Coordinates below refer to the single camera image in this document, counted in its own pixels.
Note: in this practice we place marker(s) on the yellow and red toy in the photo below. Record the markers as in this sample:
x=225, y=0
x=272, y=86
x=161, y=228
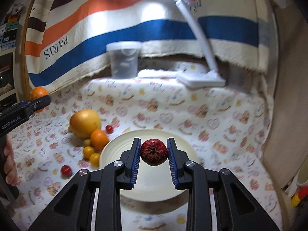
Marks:
x=297, y=197

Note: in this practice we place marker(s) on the striped blanket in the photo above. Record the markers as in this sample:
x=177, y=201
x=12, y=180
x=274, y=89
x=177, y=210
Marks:
x=156, y=31

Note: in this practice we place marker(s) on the large yellow grapefruit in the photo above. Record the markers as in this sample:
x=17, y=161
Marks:
x=84, y=122

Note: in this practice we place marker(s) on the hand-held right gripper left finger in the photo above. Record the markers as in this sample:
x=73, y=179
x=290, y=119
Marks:
x=136, y=163

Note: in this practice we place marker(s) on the white flat device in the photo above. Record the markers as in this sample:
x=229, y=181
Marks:
x=154, y=73

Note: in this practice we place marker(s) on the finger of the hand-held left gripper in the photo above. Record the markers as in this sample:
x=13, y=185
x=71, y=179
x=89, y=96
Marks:
x=37, y=103

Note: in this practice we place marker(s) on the clear plastic lidded container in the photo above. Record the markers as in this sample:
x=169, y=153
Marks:
x=122, y=62

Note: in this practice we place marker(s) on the orange mandarin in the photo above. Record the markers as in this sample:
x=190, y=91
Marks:
x=38, y=92
x=99, y=139

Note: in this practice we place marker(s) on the small pale yellow tomato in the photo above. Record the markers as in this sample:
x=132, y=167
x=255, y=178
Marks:
x=86, y=142

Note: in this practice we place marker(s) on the bear printed cloth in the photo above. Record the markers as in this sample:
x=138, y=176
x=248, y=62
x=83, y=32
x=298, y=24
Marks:
x=192, y=115

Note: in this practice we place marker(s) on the cream round plate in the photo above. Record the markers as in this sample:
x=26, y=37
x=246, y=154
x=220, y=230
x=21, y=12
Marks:
x=149, y=134

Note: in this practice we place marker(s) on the white desk lamp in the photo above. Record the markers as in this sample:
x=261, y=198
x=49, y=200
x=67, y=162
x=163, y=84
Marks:
x=204, y=43

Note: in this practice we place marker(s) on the red cherry tomato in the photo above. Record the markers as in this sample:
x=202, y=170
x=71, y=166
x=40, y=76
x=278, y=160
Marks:
x=66, y=170
x=109, y=128

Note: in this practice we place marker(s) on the person's left hand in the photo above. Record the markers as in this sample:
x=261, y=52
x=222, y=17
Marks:
x=10, y=163

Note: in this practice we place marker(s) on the shelf with storage boxes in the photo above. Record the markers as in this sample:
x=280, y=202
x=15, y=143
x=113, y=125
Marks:
x=9, y=41

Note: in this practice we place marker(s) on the white cup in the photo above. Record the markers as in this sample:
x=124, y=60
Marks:
x=303, y=176

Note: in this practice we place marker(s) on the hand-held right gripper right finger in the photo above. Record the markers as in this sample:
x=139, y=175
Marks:
x=172, y=166

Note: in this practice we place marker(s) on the red strawberry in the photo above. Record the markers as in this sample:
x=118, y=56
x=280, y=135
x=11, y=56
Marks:
x=154, y=152

